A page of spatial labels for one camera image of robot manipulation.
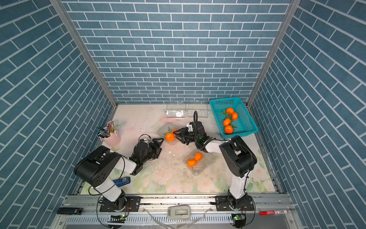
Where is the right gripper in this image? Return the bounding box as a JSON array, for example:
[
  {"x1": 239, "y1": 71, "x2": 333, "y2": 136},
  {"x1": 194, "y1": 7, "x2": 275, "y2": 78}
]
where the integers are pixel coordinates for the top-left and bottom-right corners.
[{"x1": 174, "y1": 128, "x2": 200, "y2": 146}]

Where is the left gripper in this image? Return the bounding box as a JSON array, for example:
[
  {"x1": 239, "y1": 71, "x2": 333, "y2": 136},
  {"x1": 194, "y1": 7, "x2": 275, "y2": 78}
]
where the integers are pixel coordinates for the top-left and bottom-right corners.
[{"x1": 140, "y1": 138, "x2": 164, "y2": 165}]

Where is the orange pair with leaves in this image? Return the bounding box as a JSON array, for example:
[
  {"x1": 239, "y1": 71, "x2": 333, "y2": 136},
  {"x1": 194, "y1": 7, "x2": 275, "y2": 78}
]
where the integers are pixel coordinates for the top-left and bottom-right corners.
[{"x1": 222, "y1": 107, "x2": 238, "y2": 121}]

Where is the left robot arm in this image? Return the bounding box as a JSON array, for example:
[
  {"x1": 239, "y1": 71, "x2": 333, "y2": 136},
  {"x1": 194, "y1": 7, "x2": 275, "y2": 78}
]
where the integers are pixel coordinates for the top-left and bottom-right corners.
[{"x1": 74, "y1": 138, "x2": 164, "y2": 202}]

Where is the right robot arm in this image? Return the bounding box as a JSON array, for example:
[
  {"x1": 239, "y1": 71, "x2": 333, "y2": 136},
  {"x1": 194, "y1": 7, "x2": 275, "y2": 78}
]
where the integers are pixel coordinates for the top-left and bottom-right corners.
[{"x1": 173, "y1": 121, "x2": 257, "y2": 200}]

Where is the pink pen cup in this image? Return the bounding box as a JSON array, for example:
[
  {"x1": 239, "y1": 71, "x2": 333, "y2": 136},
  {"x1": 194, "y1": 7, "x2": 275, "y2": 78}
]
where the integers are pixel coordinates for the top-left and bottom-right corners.
[{"x1": 98, "y1": 120, "x2": 121, "y2": 148}]

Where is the blue card on table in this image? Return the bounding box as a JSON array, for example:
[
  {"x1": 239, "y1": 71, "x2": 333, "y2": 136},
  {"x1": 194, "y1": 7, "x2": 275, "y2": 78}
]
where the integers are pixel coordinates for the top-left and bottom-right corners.
[{"x1": 113, "y1": 177, "x2": 131, "y2": 187}]

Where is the teal plastic basket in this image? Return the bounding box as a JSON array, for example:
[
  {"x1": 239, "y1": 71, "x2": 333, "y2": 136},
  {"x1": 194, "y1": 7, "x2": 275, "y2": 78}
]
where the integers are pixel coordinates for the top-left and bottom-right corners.
[{"x1": 210, "y1": 97, "x2": 258, "y2": 139}]

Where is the red marker pen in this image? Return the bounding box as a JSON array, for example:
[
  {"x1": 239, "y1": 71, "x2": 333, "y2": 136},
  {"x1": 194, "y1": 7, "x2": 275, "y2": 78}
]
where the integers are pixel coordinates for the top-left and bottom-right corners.
[{"x1": 259, "y1": 210, "x2": 288, "y2": 215}]

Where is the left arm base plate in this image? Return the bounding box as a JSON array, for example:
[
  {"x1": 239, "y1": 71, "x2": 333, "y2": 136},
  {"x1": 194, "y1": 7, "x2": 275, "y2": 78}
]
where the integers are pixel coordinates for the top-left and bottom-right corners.
[{"x1": 98, "y1": 195, "x2": 141, "y2": 213}]

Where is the grey box on rail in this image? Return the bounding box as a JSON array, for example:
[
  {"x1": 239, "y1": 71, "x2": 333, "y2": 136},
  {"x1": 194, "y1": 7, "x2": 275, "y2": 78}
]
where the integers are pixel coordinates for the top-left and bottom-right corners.
[{"x1": 167, "y1": 205, "x2": 191, "y2": 220}]

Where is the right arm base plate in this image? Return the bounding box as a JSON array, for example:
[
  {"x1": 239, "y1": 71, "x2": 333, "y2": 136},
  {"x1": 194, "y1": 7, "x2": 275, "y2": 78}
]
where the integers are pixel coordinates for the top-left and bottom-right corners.
[{"x1": 211, "y1": 194, "x2": 254, "y2": 211}]

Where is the black device on rail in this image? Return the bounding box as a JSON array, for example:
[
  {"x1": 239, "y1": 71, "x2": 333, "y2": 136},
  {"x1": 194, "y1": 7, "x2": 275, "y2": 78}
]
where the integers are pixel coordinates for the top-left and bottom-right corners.
[{"x1": 57, "y1": 207, "x2": 83, "y2": 215}]

